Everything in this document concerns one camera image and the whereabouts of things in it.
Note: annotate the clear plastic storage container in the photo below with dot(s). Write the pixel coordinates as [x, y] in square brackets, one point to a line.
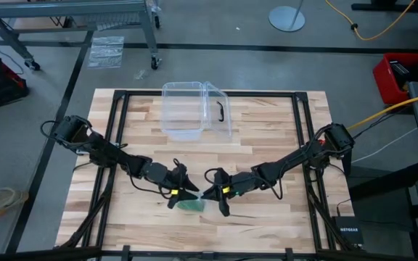
[181, 108]

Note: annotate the flat clear plastic bag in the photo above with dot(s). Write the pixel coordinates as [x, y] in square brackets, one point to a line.
[105, 50]

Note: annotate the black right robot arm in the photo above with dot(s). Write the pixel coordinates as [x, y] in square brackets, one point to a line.
[296, 156]

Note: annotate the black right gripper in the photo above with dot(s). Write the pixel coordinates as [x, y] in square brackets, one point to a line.
[241, 183]

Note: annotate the black Netgear network switch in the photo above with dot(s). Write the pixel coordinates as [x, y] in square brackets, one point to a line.
[348, 230]

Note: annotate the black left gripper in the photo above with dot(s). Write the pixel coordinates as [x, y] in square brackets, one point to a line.
[174, 177]

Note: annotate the crumpled clear plastic scrap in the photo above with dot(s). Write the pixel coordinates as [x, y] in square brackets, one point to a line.
[141, 74]

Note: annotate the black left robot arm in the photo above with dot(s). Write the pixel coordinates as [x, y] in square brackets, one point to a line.
[103, 152]

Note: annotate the black stand base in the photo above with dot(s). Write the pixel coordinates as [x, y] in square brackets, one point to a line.
[376, 6]

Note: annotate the clear plastic zip bag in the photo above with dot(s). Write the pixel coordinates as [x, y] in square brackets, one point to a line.
[196, 203]

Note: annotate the red plastic bin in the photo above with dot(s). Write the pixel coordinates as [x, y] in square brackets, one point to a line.
[385, 79]

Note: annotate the grey metal cart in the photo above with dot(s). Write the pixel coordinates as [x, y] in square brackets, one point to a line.
[67, 7]

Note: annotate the black box with label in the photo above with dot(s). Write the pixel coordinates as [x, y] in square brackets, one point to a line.
[399, 72]

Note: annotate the round grey base stand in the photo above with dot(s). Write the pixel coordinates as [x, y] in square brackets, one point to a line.
[285, 18]

